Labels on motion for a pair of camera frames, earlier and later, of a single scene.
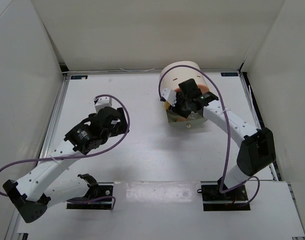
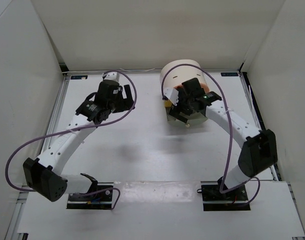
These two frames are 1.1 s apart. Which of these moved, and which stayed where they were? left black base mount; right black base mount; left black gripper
Moved: left black gripper
Stayed: right black base mount; left black base mount
